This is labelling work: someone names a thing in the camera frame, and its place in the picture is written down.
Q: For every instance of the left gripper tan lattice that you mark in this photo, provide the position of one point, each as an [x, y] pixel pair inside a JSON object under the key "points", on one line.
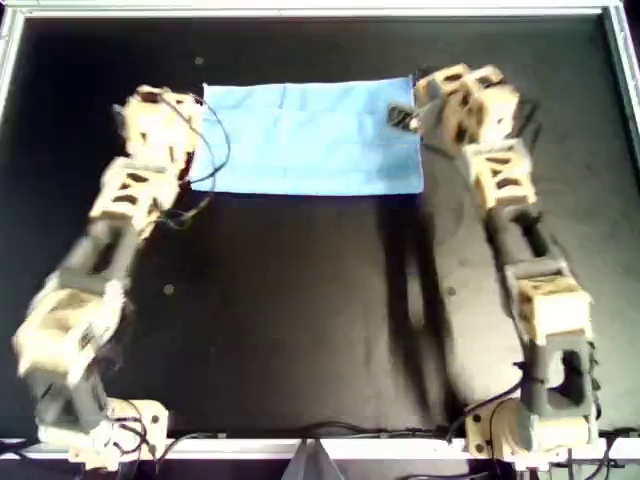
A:
{"points": [[160, 130]]}

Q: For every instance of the right gripper tan lattice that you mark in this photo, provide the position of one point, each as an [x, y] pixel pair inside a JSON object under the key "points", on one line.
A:
{"points": [[487, 107]]}

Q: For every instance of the light blue microfibre cloth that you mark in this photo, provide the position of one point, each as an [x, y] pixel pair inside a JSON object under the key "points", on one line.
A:
{"points": [[310, 145]]}

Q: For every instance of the left tan lattice robot arm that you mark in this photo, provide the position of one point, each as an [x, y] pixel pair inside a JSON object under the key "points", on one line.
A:
{"points": [[100, 260]]}

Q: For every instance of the right tan lattice robot arm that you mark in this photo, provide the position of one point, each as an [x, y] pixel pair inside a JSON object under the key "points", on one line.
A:
{"points": [[550, 310]]}

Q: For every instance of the grey right camera bracket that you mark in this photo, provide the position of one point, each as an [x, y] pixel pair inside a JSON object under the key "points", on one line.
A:
{"points": [[440, 120]]}

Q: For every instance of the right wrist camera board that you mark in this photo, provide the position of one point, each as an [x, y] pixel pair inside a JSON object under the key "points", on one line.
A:
{"points": [[400, 117]]}

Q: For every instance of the aluminium table edge frame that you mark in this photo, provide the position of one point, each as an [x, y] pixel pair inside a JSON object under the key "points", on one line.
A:
{"points": [[320, 12]]}

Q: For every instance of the grey camera stand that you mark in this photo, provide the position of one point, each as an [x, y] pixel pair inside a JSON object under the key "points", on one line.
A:
{"points": [[312, 465]]}

